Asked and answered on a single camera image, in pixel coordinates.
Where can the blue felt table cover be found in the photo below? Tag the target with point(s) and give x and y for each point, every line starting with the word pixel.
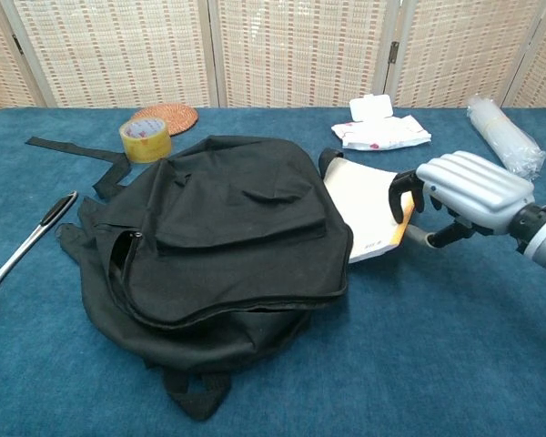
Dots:
pixel 391 364

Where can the white wet wipes pack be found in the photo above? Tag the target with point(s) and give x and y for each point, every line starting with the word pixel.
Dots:
pixel 382 133

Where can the round woven rattan coaster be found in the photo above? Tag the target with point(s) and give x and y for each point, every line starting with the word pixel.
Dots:
pixel 175 114

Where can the woven bamboo folding screen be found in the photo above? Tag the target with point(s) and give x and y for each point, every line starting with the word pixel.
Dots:
pixel 118 45

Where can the white book with yellow spine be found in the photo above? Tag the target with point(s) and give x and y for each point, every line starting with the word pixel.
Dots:
pixel 359 205

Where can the yellow packing tape roll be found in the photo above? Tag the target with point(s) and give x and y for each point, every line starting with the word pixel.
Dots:
pixel 145 149

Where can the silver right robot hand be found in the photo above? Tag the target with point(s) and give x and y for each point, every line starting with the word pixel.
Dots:
pixel 473 186

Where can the black fabric backpack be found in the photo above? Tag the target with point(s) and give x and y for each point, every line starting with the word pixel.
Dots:
pixel 236 218

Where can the clear plastic straw bundle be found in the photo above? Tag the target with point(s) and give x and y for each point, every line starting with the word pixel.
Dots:
pixel 500 127

